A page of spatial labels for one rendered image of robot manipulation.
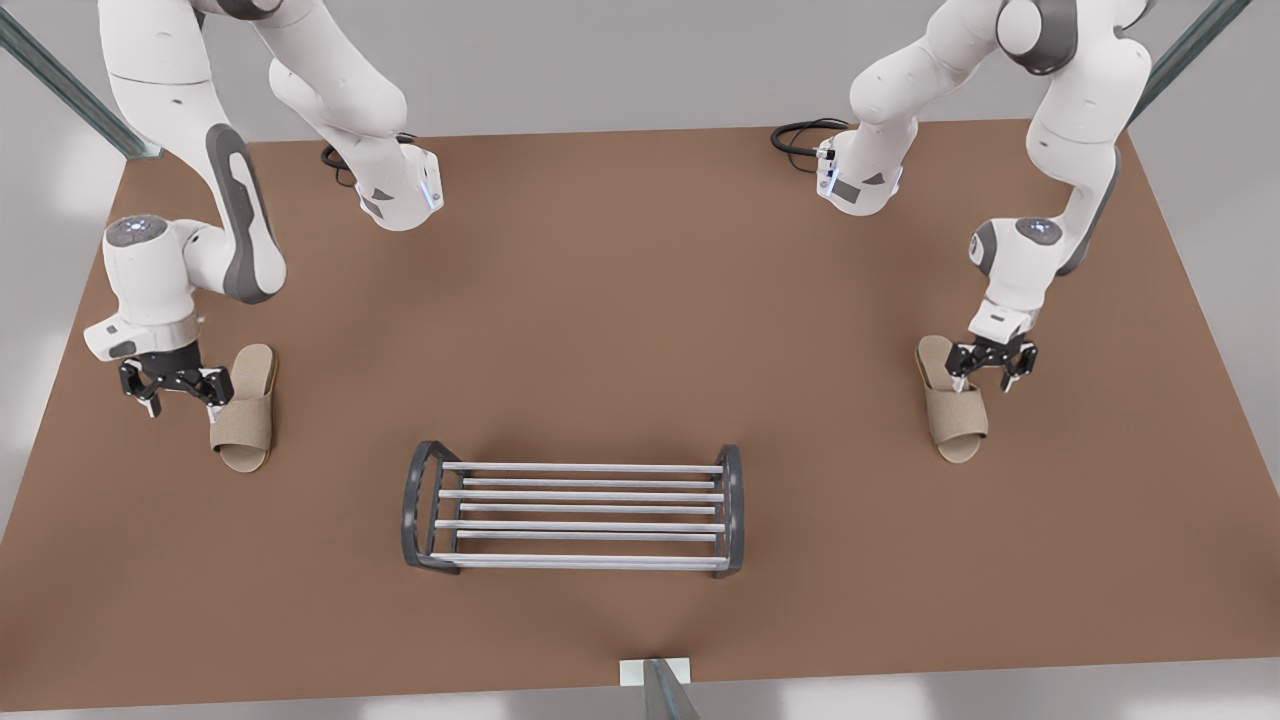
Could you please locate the grey metal shoe rack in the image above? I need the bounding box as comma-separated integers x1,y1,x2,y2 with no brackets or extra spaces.
401,440,746,579

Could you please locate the beige right slipper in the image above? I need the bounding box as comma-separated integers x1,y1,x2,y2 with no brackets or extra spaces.
208,344,280,475

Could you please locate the beige slipper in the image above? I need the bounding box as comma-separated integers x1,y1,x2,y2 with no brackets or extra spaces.
914,334,991,465
208,344,280,475

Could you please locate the beige left slipper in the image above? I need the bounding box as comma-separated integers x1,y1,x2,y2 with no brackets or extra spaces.
914,334,991,465

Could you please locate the black cable loop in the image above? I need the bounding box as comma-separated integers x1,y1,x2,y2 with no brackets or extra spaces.
770,118,853,177
320,132,421,189

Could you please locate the silver frame post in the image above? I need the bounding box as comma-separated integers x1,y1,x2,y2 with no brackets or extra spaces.
1127,0,1254,128
0,8,162,162
641,658,702,720

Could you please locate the pale frame post foot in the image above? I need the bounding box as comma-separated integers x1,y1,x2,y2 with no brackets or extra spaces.
619,658,694,688

